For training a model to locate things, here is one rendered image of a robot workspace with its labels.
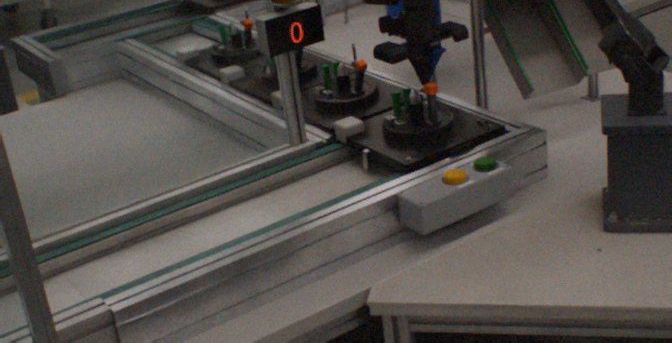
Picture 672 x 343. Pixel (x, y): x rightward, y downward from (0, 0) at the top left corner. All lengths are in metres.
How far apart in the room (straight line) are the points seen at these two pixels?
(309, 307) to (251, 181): 0.35
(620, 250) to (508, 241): 0.19
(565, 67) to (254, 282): 0.82
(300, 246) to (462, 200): 0.30
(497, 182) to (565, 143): 0.37
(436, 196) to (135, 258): 0.53
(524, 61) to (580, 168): 0.24
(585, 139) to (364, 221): 0.61
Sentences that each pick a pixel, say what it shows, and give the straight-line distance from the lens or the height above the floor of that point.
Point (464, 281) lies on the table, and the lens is 1.69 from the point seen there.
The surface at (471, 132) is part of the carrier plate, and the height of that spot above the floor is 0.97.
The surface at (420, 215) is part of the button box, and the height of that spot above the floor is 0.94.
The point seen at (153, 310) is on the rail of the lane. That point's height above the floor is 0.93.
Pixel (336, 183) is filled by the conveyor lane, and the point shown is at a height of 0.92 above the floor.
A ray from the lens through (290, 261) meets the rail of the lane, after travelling 1.69.
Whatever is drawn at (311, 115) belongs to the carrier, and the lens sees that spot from 2.13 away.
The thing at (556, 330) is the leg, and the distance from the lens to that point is 1.68.
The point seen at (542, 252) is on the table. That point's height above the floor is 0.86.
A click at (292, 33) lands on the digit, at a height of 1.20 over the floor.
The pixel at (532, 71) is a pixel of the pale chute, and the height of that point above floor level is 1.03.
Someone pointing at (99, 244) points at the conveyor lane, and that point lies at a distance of 1.83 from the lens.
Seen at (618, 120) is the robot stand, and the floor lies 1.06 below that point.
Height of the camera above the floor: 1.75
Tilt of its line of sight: 24 degrees down
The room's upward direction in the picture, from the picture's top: 8 degrees counter-clockwise
